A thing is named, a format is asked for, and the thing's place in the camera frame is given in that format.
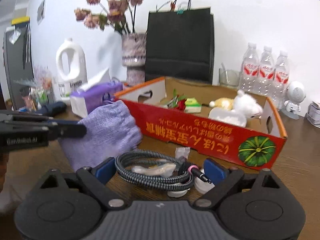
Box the white yellow plush toy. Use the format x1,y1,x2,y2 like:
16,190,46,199
209,90,263,119

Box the left water bottle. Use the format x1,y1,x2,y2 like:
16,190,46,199
238,43,259,93

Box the dark blue case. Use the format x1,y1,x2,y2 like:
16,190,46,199
35,101,67,117

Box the black refrigerator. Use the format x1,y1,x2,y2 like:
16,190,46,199
3,16,34,110

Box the desk clutter organizer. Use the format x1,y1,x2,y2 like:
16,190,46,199
14,66,55,112

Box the right water bottle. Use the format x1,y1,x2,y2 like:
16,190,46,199
270,51,290,109

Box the white robot figurine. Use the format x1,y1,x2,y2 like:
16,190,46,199
281,86,306,120

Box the purple flower vase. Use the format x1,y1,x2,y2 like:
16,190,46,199
121,33,146,86

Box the red cardboard box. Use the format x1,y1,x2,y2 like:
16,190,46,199
115,77,287,170

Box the person left hand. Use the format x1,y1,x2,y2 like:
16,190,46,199
0,153,9,192

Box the grey glass cup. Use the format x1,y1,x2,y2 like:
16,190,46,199
219,63,240,89

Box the middle water bottle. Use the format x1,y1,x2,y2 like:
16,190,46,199
255,47,274,96

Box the dried pink flowers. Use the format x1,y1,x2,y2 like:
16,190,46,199
74,0,144,35

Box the water bottle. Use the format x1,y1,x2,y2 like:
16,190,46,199
255,47,274,96
270,51,290,109
238,43,259,93

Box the purple knitted cloth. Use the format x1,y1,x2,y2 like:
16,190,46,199
59,100,143,171

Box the green tissue packet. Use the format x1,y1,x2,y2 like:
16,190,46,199
184,98,202,114

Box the purple tissue pack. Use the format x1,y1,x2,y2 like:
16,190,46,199
69,68,123,118

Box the clear cotton swab container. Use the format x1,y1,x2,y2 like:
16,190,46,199
208,107,247,128

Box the white round puck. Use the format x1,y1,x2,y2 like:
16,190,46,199
194,177,215,194

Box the small candy wrapper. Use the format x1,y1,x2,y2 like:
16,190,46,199
175,147,190,162

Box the white detergent jug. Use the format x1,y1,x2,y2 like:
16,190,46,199
56,38,87,100

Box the braided black cable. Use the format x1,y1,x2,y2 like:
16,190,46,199
114,149,212,191

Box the red artificial rose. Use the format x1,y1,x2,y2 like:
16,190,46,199
166,89,187,111

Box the white square charger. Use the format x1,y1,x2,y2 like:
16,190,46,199
167,188,190,198

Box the small tin box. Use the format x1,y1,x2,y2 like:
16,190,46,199
305,102,320,128

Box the black paper bag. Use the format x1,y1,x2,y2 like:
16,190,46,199
145,2,214,83

